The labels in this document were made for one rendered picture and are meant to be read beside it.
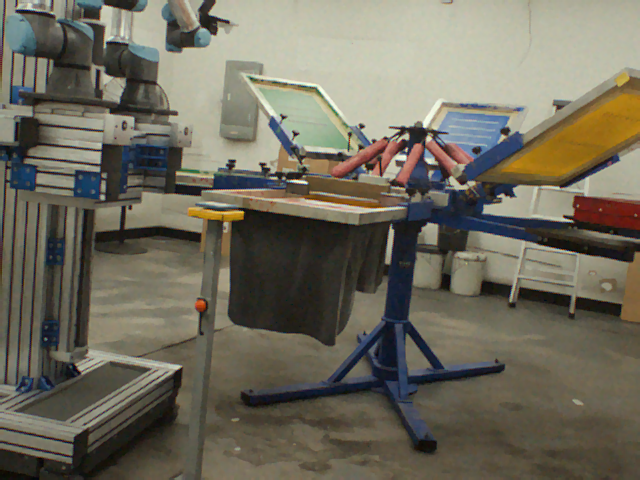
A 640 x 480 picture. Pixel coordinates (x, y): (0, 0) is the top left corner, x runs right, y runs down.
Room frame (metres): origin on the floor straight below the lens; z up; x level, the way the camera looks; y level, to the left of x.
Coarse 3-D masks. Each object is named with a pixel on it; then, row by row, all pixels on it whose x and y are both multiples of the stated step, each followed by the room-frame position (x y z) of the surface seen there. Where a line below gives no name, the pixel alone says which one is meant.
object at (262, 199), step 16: (208, 192) 2.65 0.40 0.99; (224, 192) 2.73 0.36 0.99; (240, 192) 2.83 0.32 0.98; (256, 192) 2.94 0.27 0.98; (272, 192) 3.06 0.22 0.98; (256, 208) 2.57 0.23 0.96; (272, 208) 2.55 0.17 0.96; (288, 208) 2.52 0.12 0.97; (304, 208) 2.50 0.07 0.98; (320, 208) 2.48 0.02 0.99; (384, 208) 2.73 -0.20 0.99; (400, 208) 2.81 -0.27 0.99
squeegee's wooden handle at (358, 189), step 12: (312, 180) 3.13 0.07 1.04; (324, 180) 3.11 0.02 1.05; (336, 180) 3.09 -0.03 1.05; (348, 180) 3.07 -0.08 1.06; (324, 192) 3.11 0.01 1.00; (336, 192) 3.09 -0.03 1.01; (348, 192) 3.07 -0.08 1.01; (360, 192) 3.05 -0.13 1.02; (372, 192) 3.03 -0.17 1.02; (384, 192) 3.01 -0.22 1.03
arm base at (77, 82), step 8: (56, 64) 2.43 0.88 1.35; (64, 64) 2.42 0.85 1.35; (72, 64) 2.43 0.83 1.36; (80, 64) 2.44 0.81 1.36; (56, 72) 2.43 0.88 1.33; (64, 72) 2.42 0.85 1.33; (72, 72) 2.43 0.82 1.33; (80, 72) 2.44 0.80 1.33; (88, 72) 2.47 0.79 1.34; (48, 80) 2.46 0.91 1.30; (56, 80) 2.42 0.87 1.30; (64, 80) 2.41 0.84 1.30; (72, 80) 2.42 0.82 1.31; (80, 80) 2.44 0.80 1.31; (88, 80) 2.46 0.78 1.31; (48, 88) 2.43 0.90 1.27; (56, 88) 2.41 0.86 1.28; (64, 88) 2.41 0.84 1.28; (72, 88) 2.41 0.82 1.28; (80, 88) 2.43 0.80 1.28; (88, 88) 2.45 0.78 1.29; (88, 96) 2.45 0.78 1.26
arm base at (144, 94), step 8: (128, 80) 2.92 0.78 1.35; (136, 80) 2.91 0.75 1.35; (144, 80) 2.91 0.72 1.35; (128, 88) 2.91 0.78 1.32; (136, 88) 2.91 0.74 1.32; (144, 88) 2.91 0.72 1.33; (152, 88) 2.94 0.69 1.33; (128, 96) 2.90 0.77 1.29; (136, 96) 2.90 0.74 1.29; (144, 96) 2.91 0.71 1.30; (152, 96) 2.93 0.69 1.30; (136, 104) 2.89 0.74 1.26; (144, 104) 2.90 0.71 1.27; (152, 104) 2.92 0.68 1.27
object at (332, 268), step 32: (256, 224) 2.67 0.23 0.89; (288, 224) 2.62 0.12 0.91; (320, 224) 2.57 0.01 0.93; (256, 256) 2.67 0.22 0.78; (288, 256) 2.63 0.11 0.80; (320, 256) 2.59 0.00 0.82; (256, 288) 2.67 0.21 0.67; (288, 288) 2.63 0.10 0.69; (320, 288) 2.58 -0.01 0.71; (256, 320) 2.67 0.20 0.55; (288, 320) 2.63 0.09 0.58; (320, 320) 2.58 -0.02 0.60
